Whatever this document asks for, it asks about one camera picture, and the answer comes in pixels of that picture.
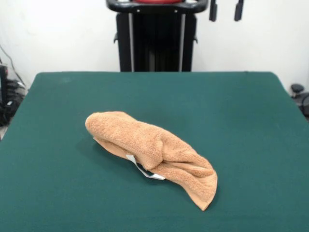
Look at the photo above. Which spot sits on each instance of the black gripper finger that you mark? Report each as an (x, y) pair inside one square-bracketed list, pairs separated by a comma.
[(238, 10), (212, 10)]

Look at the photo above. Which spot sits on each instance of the orange terry towel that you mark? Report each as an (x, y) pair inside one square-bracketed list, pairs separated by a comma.
[(135, 135)]

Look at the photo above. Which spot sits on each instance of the grey office chair base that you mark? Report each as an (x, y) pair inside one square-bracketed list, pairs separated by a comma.
[(297, 88)]

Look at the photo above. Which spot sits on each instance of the dark green table cloth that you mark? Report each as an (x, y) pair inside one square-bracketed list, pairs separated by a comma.
[(60, 169)]

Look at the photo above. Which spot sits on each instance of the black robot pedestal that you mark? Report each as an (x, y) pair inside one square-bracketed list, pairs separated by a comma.
[(157, 48)]

